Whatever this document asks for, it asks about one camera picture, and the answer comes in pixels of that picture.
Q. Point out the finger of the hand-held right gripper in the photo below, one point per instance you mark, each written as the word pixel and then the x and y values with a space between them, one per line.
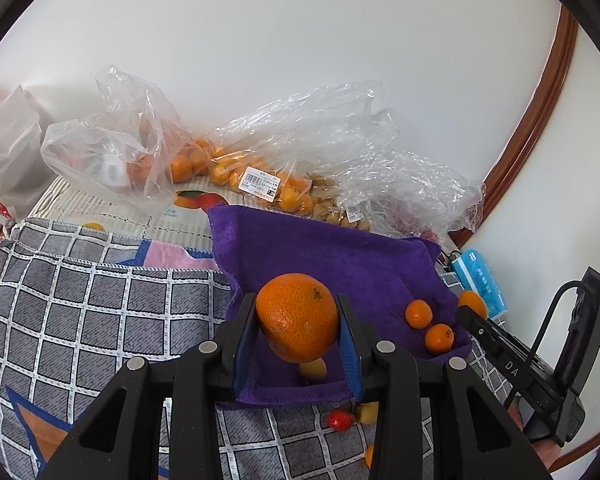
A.
pixel 482 332

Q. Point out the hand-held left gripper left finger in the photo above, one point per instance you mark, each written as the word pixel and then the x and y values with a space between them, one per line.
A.
pixel 242 365

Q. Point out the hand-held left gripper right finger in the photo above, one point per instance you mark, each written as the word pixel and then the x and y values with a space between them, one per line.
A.
pixel 350 360

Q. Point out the small orange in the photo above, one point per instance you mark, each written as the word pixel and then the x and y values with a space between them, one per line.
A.
pixel 369 456
pixel 439 337
pixel 418 313
pixel 472 302

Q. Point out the red strawberry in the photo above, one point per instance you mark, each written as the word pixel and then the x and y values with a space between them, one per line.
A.
pixel 340 419

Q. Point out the large orange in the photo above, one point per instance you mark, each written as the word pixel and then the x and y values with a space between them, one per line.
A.
pixel 297 315

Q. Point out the purple towel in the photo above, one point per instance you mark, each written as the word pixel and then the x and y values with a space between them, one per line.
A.
pixel 355 265

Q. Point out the person's right hand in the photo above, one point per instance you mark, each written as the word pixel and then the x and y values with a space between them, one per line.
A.
pixel 547 455

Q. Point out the blue tissue pack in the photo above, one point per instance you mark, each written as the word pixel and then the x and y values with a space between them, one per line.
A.
pixel 480 280

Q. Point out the small black object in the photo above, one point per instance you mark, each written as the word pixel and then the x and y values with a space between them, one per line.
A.
pixel 450 260

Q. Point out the pile of red strawberries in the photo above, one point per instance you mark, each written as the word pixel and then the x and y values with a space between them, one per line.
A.
pixel 412 222

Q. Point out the pile of golden berries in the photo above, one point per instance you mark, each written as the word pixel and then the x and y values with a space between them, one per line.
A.
pixel 330 212

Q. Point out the crumpled clear plastic bag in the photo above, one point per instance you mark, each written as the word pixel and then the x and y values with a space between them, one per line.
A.
pixel 420 185

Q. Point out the grey checked star blanket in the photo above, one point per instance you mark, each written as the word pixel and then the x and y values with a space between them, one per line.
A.
pixel 80 310

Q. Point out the white mango printed box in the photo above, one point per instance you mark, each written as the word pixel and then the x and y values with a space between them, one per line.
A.
pixel 130 220

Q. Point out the pile of kumquats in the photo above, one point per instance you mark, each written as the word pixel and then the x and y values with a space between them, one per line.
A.
pixel 230 170

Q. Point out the pile of mandarins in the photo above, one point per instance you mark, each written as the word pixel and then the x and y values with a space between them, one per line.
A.
pixel 185 165

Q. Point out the orange round fruit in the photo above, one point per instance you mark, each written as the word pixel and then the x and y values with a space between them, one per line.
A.
pixel 140 167

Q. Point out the clear labelled kumquat bag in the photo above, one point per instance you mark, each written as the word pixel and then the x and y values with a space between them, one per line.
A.
pixel 305 125

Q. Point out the white plastic shopping bag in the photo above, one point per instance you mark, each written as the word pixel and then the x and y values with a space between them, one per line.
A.
pixel 15 150

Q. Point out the brown wooden door frame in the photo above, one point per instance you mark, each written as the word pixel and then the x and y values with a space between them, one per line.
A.
pixel 540 110

